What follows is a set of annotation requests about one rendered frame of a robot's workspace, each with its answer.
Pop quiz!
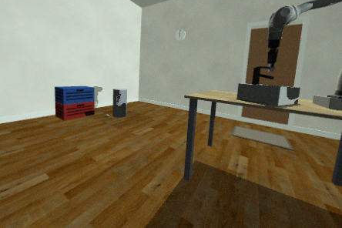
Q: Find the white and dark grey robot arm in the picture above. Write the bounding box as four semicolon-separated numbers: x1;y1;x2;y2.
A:
267;0;342;99

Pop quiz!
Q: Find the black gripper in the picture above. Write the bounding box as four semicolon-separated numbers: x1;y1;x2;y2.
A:
267;39;280;72

